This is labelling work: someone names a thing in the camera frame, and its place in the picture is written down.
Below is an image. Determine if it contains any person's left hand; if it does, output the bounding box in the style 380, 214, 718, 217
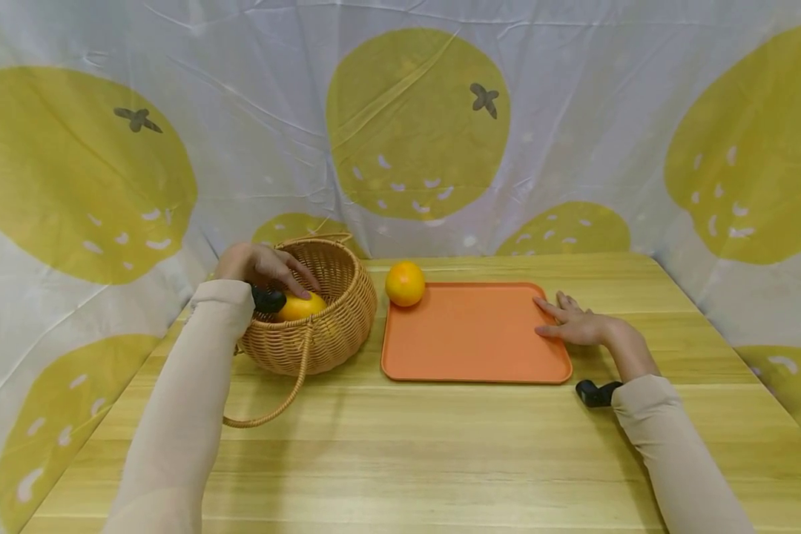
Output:
214, 242, 322, 300

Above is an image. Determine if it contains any person's right hand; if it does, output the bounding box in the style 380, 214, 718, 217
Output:
532, 291, 626, 349

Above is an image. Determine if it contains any orange fruit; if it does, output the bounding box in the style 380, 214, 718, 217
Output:
384, 260, 427, 309
277, 291, 329, 323

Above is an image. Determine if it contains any person's left forearm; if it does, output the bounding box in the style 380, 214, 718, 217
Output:
102, 279, 257, 534

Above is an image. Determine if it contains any person's right forearm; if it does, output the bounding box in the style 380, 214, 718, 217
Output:
603, 319, 757, 534

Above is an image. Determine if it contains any black wrist band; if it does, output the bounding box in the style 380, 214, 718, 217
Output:
251, 285, 288, 314
575, 379, 624, 409

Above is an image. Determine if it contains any woven wicker basket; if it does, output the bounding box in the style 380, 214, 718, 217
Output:
222, 233, 380, 430

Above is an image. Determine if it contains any orange plastic tray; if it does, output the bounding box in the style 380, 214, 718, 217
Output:
380, 280, 574, 386

